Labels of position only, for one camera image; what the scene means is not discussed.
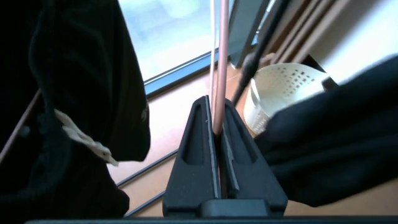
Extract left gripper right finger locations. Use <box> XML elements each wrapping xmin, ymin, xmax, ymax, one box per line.
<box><xmin>219</xmin><ymin>98</ymin><xmax>289</xmax><ymax>216</ymax></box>

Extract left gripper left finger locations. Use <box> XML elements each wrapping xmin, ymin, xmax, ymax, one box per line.
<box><xmin>162</xmin><ymin>95</ymin><xmax>222</xmax><ymax>218</ymax></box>

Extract black garment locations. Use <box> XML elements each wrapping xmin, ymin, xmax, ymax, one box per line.
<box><xmin>254</xmin><ymin>54</ymin><xmax>398</xmax><ymax>208</ymax></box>

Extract black drawstring shorts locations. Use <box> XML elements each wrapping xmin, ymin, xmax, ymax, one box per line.
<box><xmin>0</xmin><ymin>0</ymin><xmax>152</xmax><ymax>224</ymax></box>

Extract white laundry basket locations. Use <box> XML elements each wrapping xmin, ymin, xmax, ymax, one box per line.
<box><xmin>243</xmin><ymin>62</ymin><xmax>331</xmax><ymax>136</ymax></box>

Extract black clothes rack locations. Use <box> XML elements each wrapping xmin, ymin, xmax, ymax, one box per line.
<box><xmin>116</xmin><ymin>0</ymin><xmax>292</xmax><ymax>218</ymax></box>

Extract brown curtain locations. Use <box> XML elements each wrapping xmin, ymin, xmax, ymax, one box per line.
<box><xmin>264</xmin><ymin>0</ymin><xmax>354</xmax><ymax>65</ymax></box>

